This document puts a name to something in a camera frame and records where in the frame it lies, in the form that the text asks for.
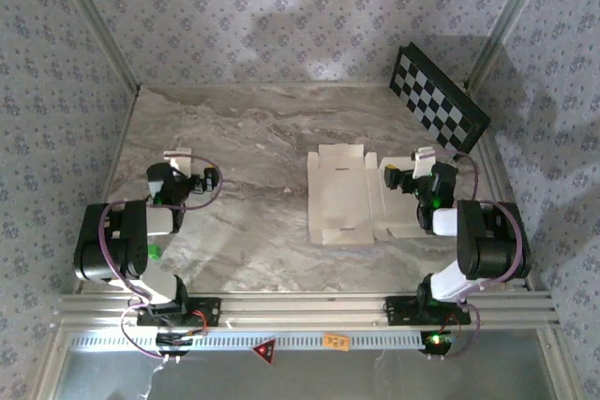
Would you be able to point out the small green object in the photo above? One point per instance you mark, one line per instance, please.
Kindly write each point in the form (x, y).
(155, 253)

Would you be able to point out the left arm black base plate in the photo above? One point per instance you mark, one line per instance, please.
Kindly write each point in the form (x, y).
(206, 311)

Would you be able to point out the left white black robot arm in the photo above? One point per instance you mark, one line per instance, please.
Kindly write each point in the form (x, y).
(117, 241)

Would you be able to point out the aluminium frame post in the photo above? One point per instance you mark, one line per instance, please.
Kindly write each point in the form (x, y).
(96, 20)
(505, 20)

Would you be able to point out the red triangle warning sticker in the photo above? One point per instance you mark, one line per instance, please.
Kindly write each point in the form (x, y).
(264, 351)

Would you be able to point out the long aluminium base rail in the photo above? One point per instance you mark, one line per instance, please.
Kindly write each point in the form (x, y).
(304, 308)

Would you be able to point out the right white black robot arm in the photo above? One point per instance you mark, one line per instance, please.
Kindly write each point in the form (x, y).
(487, 241)

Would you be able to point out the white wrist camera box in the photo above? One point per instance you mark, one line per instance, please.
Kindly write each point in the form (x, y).
(423, 163)
(180, 161)

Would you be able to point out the orange label sticker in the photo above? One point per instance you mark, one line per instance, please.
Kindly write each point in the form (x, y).
(336, 342)

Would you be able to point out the white paper box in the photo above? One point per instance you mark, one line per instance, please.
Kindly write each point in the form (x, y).
(337, 198)

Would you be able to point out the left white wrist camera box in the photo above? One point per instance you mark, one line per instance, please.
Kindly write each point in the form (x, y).
(180, 161)

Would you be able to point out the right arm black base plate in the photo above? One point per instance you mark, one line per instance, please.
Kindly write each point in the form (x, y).
(398, 311)

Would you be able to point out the grey metal sheet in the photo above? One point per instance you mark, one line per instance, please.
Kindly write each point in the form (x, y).
(328, 381)

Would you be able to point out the black white checkerboard panel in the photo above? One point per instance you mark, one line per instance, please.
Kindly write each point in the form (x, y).
(436, 95)

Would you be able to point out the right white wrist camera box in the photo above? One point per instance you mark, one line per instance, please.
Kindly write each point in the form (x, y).
(423, 163)

